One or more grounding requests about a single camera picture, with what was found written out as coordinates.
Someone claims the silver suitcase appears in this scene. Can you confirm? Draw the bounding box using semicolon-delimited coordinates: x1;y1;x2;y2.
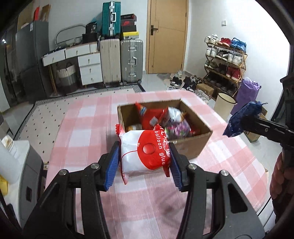
120;39;144;84

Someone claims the woven laundry basket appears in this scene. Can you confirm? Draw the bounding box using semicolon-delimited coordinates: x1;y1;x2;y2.
56;64;77;92

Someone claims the wooden door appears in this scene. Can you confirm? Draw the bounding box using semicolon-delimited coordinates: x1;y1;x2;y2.
145;0;189;74

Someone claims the yellow packet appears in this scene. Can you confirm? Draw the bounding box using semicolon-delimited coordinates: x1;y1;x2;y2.
0;175;8;196

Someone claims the patterned dotted rug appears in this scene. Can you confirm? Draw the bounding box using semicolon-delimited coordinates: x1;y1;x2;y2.
12;84;146;166

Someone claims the cream trash bin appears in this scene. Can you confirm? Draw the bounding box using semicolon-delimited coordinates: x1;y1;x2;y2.
213;92;237;122

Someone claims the group of sneakers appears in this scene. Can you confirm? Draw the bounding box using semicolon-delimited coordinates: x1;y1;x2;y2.
166;70;210;105

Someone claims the small cardboard box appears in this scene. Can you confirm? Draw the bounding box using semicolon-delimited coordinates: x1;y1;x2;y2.
196;83;215;97

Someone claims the large printed cardboard box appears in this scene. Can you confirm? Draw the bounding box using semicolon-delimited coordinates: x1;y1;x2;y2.
243;108;268;143

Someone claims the person's right forearm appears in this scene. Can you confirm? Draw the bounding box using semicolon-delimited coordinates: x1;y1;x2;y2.
272;198;294;232

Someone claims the white red noodle snack packet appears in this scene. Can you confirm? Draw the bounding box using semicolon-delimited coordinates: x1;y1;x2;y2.
166;106;186;124

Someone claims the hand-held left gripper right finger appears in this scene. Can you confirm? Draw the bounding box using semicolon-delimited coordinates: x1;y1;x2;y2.
168;142;264;239

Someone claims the grey refrigerator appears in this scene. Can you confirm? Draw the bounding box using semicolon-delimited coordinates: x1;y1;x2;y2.
15;21;53;104

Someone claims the white red round-label packet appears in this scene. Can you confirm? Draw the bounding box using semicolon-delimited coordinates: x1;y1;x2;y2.
115;124;172;185

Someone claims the red blue-label snack packet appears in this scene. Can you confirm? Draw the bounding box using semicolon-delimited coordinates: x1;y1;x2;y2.
135;102;169;130

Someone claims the beige suitcase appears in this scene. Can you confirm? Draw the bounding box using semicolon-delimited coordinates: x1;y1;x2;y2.
99;38;122;86

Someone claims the wooden shoe rack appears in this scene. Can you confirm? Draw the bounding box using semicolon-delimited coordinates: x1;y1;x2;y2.
203;41;248;97

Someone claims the blue cookie packet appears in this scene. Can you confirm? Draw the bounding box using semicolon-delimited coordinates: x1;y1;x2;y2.
222;101;268;138

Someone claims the shoe rack with shoes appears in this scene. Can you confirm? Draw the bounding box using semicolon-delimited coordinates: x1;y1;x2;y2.
204;34;247;94

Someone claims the purple candy bag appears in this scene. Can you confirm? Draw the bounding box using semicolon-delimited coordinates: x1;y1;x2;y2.
165;119;192;138

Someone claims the tall flat cardboard box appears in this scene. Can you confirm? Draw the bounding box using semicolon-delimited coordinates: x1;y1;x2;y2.
41;4;51;22

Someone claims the white desk with drawers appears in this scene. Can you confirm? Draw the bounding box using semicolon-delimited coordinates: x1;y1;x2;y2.
42;42;104;89

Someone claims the grey doormat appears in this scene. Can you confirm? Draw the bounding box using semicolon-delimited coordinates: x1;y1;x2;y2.
157;73;177;83

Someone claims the black printed box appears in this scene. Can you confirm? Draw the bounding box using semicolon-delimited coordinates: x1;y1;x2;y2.
85;22;98;35

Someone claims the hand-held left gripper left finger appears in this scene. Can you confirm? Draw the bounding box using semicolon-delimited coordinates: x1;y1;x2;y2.
22;141;121;239

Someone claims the purple gift bag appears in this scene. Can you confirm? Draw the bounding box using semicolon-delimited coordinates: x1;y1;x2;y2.
230;77;262;116

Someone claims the curved metal frame rack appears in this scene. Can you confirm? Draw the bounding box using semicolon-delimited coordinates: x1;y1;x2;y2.
55;24;86;50

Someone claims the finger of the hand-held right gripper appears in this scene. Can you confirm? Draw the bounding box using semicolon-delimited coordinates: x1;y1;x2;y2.
243;116;294;144

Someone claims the teal suitcase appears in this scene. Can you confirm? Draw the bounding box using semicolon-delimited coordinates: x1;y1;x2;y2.
102;1;122;38

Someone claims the brown cardboard box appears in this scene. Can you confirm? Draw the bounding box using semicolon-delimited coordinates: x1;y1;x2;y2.
117;98;214;160

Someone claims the person's right hand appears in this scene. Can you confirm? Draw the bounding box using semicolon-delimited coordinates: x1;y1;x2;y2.
269;150;294;201

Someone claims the light grey side table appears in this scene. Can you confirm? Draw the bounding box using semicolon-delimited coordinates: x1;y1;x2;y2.
18;140;45;228

